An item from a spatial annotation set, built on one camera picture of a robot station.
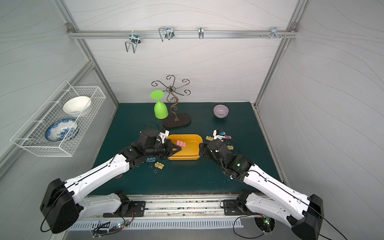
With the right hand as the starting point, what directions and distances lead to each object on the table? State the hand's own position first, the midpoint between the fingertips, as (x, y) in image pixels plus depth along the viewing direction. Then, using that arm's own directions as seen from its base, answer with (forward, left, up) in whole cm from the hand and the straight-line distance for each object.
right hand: (205, 145), depth 74 cm
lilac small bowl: (+41, -13, -18) cm, 46 cm away
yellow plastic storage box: (+1, +8, -3) cm, 9 cm away
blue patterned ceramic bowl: (-3, +64, +14) cm, 65 cm away
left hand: (-3, +12, 0) cm, 12 cm away
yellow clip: (-5, +27, -18) cm, 32 cm away
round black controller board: (-30, -31, -22) cm, 48 cm away
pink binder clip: (+2, +13, -2) cm, 13 cm away
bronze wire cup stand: (+30, +21, +11) cm, 38 cm away
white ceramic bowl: (+13, +68, +13) cm, 70 cm away
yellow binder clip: (+16, -3, -19) cm, 25 cm away
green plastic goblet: (+20, +26, +3) cm, 33 cm away
